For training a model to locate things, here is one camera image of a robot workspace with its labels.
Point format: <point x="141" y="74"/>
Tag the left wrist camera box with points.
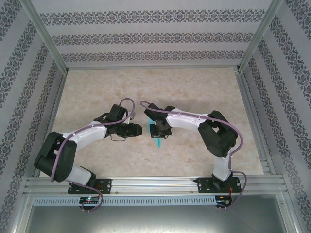
<point x="132" y="115"/>

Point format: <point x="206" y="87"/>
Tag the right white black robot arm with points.
<point x="187" y="121"/>

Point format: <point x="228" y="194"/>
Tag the wide aluminium base rail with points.
<point x="155" y="184"/>

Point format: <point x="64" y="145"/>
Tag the teal cloth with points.
<point x="158" y="143"/>

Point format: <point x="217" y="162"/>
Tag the thin aluminium wall rail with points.
<point x="155" y="68"/>

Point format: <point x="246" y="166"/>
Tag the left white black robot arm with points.
<point x="90" y="134"/>

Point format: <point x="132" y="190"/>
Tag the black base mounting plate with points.
<point x="202" y="185"/>
<point x="107" y="185"/>

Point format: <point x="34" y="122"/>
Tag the grey sheet metal panel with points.
<point x="155" y="221"/>

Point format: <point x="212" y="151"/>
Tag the aluminium frame post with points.
<point x="46" y="36"/>
<point x="259" y="36"/>

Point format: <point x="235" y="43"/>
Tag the small circuit board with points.
<point x="90" y="200"/>
<point x="222" y="202"/>

